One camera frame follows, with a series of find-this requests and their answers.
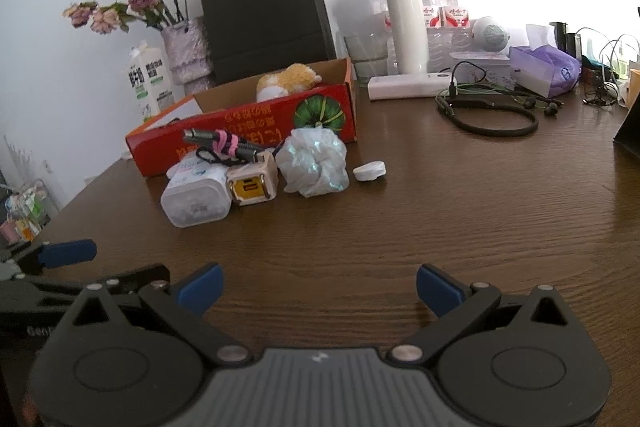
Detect green and white milk carton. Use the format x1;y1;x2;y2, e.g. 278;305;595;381
125;41;173;122

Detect cable bundle with pink ties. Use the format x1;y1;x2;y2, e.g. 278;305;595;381
182;128;273;168

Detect white bottle cap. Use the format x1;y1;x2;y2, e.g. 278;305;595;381
352;161;387;182

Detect pink textured vase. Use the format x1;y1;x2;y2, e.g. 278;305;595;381
160;18;216;96

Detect wooden desktop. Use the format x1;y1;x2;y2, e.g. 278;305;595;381
0;72;640;427

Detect clear water bottle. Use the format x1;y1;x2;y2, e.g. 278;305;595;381
440;0;473;58
420;0;447;58

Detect black neckband earphones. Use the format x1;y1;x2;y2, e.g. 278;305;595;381
436;62;561;138

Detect red cardboard box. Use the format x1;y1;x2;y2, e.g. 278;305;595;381
125;57;358;178

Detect white plastic container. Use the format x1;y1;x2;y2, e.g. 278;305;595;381
160;159;233;229

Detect shelf with small items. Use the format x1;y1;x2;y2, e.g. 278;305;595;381
0;179;53;248

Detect clear drinking glass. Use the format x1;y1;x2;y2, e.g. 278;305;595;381
344;34;391;80

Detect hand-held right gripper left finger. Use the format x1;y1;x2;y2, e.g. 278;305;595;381
72;262;253;365

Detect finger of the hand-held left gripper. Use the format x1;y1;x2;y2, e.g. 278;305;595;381
97;263;172;303
7;238;98;278

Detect small black device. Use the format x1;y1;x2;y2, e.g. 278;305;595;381
549;22;583;58

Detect tangle of thin cables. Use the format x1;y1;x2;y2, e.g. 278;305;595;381
580;27;640;108

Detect white thermos bottle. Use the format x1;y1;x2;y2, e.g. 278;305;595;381
378;0;429;75

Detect beige charger cube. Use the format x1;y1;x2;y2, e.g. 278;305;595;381
226;151;279;208

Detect purple tissue pack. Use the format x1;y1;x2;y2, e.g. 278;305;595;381
509;24;583;98

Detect round white speaker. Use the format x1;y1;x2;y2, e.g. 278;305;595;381
471;17;511;54

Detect black paper bag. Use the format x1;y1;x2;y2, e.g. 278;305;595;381
198;0;337;85

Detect white plastic bag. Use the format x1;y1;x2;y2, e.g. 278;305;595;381
275;127;350;198

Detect white power bank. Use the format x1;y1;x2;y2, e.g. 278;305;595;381
367;74;458;101

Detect plush sheep toy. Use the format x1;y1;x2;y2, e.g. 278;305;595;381
256;63;323;102

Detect flat white box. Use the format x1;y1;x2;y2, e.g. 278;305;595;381
448;51;518;80

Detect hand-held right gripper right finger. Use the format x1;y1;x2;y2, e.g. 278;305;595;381
385;263;571;365

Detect black stand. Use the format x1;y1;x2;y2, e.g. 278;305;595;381
613;94;640;148

